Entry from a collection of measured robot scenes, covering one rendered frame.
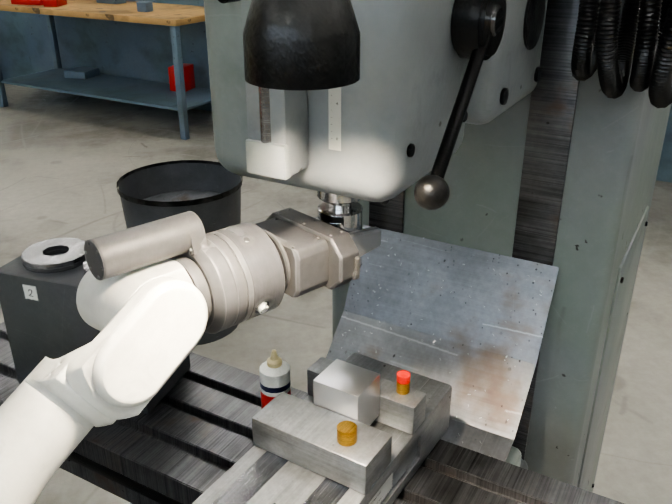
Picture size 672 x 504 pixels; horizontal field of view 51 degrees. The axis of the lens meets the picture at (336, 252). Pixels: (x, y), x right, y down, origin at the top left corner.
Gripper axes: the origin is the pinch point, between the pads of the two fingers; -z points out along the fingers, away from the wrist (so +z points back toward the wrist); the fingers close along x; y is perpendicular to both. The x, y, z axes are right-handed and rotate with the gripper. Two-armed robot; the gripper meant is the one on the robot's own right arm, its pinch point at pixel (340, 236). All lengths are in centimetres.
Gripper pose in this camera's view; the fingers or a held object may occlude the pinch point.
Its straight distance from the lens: 74.7
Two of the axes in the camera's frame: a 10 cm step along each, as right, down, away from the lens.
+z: -7.3, 2.8, -6.2
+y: -0.1, 9.1, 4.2
